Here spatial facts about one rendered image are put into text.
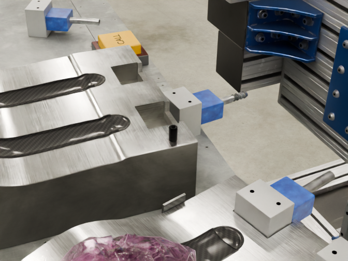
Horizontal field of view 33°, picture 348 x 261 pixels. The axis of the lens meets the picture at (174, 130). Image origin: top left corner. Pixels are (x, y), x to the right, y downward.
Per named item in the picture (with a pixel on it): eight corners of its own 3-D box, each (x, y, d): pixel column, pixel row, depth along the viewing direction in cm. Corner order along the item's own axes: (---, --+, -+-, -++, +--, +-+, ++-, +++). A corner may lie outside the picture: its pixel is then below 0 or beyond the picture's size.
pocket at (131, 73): (141, 84, 84) (141, 61, 82) (154, 102, 80) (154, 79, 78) (111, 89, 83) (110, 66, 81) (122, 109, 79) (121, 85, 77)
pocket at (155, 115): (168, 124, 76) (168, 99, 74) (183, 146, 72) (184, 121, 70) (134, 130, 75) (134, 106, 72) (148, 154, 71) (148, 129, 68)
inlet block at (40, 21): (103, 29, 111) (101, 2, 108) (97, 41, 107) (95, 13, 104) (36, 25, 112) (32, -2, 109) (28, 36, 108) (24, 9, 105)
